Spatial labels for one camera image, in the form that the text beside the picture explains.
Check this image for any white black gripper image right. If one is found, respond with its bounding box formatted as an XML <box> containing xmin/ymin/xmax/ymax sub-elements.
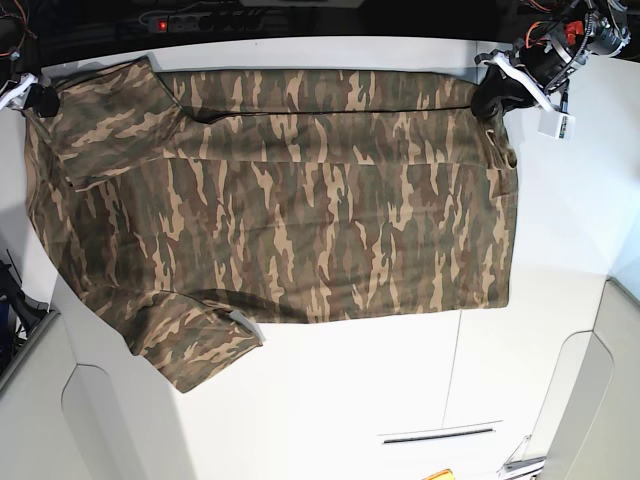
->
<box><xmin>475</xmin><ymin>29</ymin><xmax>594</xmax><ymax>113</ymax></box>

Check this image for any black equipment at left edge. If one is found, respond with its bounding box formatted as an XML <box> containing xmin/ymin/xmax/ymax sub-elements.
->
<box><xmin>1</xmin><ymin>261</ymin><xmax>49</xmax><ymax>353</ymax></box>

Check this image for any black power strip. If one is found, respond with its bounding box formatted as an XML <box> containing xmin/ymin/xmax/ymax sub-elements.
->
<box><xmin>139</xmin><ymin>12</ymin><xmax>262</xmax><ymax>34</ymax></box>

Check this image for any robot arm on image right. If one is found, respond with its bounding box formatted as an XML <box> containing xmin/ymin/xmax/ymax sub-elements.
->
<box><xmin>11</xmin><ymin>1</ymin><xmax>629</xmax><ymax>124</ymax></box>

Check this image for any white camera box image right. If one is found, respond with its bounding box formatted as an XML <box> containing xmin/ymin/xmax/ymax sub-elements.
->
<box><xmin>538</xmin><ymin>110</ymin><xmax>576</xmax><ymax>141</ymax></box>

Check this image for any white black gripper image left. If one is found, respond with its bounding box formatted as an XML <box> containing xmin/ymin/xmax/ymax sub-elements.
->
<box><xmin>0</xmin><ymin>73</ymin><xmax>40</xmax><ymax>111</ymax></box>

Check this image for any orange object at bottom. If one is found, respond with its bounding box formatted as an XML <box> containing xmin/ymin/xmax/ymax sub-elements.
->
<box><xmin>424</xmin><ymin>469</ymin><xmax>455</xmax><ymax>480</ymax></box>

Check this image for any camouflage T-shirt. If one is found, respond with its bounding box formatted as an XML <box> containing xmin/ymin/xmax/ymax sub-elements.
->
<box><xmin>24</xmin><ymin>58</ymin><xmax>518</xmax><ymax>392</ymax></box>

